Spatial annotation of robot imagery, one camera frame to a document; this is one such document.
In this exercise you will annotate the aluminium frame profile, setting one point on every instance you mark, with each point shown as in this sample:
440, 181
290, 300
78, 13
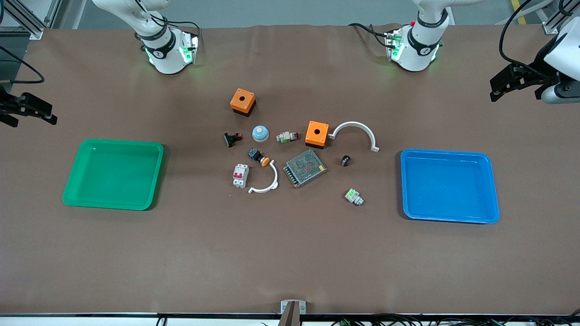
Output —
550, 20
22, 20

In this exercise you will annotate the white breaker with red switch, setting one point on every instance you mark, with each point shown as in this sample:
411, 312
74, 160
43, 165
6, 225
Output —
240, 175

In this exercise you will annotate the black and red switch part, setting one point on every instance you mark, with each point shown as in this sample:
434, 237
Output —
232, 139

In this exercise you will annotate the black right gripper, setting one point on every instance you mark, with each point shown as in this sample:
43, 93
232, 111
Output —
10, 107

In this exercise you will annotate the metal bracket with brown post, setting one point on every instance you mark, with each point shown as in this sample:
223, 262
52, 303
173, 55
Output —
290, 312

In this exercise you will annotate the green and white contact block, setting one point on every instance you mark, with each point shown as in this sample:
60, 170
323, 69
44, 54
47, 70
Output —
353, 196

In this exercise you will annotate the white green red switch module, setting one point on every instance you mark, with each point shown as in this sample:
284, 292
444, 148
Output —
287, 136

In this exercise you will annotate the small white plastic arc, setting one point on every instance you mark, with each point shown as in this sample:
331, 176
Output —
274, 176

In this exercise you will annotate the blue plastic tray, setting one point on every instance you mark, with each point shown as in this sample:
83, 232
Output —
448, 185

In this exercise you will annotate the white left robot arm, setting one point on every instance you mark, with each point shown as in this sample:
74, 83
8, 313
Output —
419, 50

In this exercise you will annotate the orange button box right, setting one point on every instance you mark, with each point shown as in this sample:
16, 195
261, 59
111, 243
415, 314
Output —
317, 132

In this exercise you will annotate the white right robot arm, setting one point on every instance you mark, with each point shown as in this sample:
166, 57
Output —
165, 54

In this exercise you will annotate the large white plastic arc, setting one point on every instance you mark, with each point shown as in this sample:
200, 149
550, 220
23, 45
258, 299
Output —
355, 124

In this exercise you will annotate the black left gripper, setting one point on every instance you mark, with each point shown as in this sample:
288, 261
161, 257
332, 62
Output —
528, 76

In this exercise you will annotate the metal mesh power supply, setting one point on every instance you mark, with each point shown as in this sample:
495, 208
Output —
305, 168

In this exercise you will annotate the orange button box left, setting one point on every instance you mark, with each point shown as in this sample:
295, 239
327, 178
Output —
242, 99

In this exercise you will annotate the black pushbutton with orange cap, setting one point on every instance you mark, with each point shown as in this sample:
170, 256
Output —
257, 156

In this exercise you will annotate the blue dome button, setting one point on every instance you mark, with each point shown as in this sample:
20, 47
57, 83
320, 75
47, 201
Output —
260, 133

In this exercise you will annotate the orange button box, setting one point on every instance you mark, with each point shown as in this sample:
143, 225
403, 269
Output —
242, 99
317, 132

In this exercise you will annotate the small black knob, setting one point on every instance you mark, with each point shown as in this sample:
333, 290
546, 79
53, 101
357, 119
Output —
346, 160

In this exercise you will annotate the green plastic tray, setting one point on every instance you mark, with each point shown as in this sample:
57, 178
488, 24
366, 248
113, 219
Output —
113, 174

